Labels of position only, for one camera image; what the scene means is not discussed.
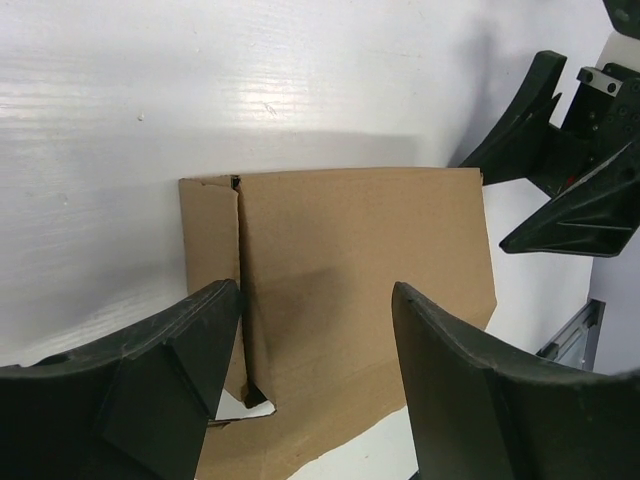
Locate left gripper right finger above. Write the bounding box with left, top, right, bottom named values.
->
left=392, top=282, right=639, bottom=479

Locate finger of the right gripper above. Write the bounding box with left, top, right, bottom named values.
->
left=499, top=142, right=639, bottom=258
left=460, top=50, right=567, bottom=185

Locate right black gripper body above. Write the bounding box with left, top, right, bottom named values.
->
left=529, top=1, right=639, bottom=197

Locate aluminium table frame rail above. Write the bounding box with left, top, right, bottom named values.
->
left=536, top=299, right=606, bottom=372

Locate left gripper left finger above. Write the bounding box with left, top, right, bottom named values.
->
left=1, top=279, right=243, bottom=479

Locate cardboard box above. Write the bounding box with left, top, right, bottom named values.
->
left=179, top=168, right=496, bottom=479

